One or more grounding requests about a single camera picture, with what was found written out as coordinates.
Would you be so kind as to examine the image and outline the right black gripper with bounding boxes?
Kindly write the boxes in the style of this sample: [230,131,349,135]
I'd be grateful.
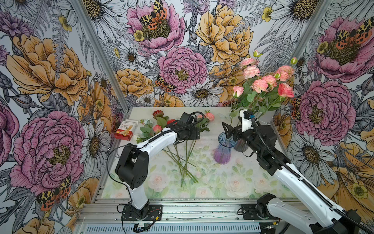
[221,117,264,156]

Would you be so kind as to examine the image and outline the dark pink glass vase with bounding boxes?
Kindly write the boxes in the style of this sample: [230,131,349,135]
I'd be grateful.
[234,139,249,153]

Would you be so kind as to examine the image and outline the blue purple glass vase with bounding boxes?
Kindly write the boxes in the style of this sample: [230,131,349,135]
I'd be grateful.
[213,132,236,164]

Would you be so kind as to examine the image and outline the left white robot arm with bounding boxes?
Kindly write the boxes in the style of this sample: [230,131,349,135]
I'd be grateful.
[115,112,205,220]

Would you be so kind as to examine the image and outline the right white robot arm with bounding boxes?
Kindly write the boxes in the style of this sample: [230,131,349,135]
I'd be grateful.
[222,110,364,234]

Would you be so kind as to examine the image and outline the red rose stem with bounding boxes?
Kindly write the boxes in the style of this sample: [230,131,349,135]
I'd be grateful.
[167,119,177,126]

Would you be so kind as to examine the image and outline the dark red flower stem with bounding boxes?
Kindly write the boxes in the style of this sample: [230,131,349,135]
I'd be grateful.
[153,110,168,127]

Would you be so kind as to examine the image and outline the pink rose bunch on table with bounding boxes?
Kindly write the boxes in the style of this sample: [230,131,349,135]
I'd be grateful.
[163,110,215,187]

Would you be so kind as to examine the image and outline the red white snack box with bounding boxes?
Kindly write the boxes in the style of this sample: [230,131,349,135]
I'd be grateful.
[114,119,138,141]

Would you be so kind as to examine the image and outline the white vent grille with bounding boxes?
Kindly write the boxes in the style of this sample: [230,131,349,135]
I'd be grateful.
[81,222,261,234]

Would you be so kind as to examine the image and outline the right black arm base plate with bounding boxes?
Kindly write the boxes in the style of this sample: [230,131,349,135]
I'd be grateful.
[240,203,279,220]

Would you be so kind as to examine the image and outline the aluminium front rail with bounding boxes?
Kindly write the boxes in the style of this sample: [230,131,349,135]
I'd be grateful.
[75,198,328,224]

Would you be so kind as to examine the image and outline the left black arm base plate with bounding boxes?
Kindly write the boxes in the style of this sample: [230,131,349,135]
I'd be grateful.
[121,204,163,221]

